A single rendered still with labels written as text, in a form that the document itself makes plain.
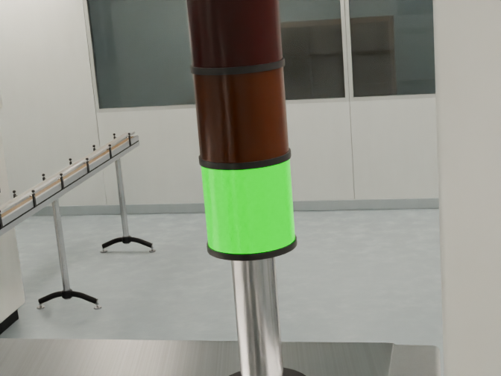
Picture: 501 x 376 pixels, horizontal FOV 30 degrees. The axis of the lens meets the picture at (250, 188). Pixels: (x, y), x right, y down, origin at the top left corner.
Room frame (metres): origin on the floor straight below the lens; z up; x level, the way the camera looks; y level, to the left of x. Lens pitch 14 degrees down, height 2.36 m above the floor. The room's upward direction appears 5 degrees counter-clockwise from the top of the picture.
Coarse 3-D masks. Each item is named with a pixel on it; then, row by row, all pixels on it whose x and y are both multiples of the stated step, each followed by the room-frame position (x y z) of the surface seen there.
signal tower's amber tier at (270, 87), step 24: (264, 72) 0.48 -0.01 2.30; (216, 96) 0.48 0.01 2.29; (240, 96) 0.48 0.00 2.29; (264, 96) 0.48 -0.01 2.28; (216, 120) 0.48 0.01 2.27; (240, 120) 0.48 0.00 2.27; (264, 120) 0.48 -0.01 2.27; (216, 144) 0.48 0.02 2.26; (240, 144) 0.48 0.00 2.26; (264, 144) 0.48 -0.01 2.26; (288, 144) 0.50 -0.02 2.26
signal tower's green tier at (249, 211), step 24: (264, 168) 0.48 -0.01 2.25; (288, 168) 0.49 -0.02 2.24; (216, 192) 0.48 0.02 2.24; (240, 192) 0.48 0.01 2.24; (264, 192) 0.48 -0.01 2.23; (288, 192) 0.49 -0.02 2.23; (216, 216) 0.49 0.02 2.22; (240, 216) 0.48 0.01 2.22; (264, 216) 0.48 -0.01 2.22; (288, 216) 0.49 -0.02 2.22; (216, 240) 0.49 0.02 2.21; (240, 240) 0.48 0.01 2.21; (264, 240) 0.48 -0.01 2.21; (288, 240) 0.49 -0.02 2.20
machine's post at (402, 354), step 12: (396, 348) 0.57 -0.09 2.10; (408, 348) 0.57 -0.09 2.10; (420, 348) 0.57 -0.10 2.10; (432, 348) 0.56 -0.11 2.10; (396, 360) 0.55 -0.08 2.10; (408, 360) 0.55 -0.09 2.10; (420, 360) 0.55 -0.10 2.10; (432, 360) 0.55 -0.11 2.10; (396, 372) 0.53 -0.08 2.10; (408, 372) 0.53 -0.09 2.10; (420, 372) 0.53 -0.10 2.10; (432, 372) 0.53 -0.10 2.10
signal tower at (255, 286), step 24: (192, 72) 0.49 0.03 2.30; (216, 72) 0.48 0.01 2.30; (240, 72) 0.48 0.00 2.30; (216, 168) 0.48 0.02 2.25; (240, 168) 0.48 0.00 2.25; (240, 264) 0.49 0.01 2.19; (264, 264) 0.49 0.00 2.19; (240, 288) 0.49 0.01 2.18; (264, 288) 0.49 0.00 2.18; (240, 312) 0.49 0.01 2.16; (264, 312) 0.49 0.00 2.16; (240, 336) 0.50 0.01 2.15; (264, 336) 0.49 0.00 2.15; (240, 360) 0.50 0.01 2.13; (264, 360) 0.49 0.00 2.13
